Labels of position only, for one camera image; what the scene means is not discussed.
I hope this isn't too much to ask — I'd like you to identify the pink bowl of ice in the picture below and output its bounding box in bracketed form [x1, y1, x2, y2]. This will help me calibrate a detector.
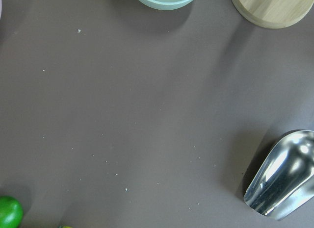
[0, 0, 2, 18]

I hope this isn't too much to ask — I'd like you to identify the wooden mug tree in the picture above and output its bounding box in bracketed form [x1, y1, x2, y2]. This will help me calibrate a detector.
[231, 0, 314, 29]

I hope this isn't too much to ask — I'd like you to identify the metal ice scoop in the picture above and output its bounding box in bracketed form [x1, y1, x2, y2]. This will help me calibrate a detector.
[243, 130, 314, 221]

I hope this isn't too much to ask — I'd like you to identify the green lime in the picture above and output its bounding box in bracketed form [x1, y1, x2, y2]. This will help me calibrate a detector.
[0, 196, 24, 228]

